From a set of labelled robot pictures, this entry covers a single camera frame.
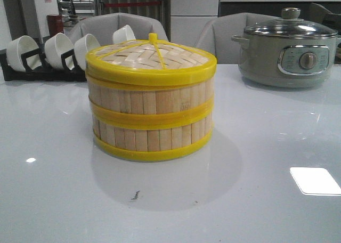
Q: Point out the woven bamboo steamer lid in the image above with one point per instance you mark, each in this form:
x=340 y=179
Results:
x=151 y=63

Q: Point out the bamboo steamer tier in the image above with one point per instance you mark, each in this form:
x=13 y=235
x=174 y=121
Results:
x=146 y=107
x=153 y=145

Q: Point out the grey chair right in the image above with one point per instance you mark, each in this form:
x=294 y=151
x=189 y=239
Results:
x=216 y=35

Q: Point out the grey chair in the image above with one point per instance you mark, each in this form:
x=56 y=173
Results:
x=103 y=27
x=216 y=35

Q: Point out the white bowl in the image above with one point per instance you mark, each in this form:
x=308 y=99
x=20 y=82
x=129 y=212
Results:
x=18 y=47
x=82 y=47
x=123 y=34
x=54 y=47

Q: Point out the black dish rack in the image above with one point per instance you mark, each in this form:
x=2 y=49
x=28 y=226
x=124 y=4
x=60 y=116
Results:
x=70 y=72

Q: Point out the white cabinet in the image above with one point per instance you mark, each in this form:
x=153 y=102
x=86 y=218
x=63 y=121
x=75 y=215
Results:
x=188 y=18

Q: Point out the grey chair left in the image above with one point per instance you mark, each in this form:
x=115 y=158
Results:
x=103 y=27

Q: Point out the grey-green electric cooking pot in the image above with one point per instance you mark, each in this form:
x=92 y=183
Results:
x=286 y=62

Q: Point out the red cylinder container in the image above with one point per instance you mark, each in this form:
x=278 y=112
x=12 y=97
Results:
x=55 y=24

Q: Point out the glass pot lid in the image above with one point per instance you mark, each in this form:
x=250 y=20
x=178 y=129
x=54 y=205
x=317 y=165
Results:
x=291 y=26

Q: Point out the white bowl far left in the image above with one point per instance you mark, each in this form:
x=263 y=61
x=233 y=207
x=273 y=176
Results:
x=18 y=47

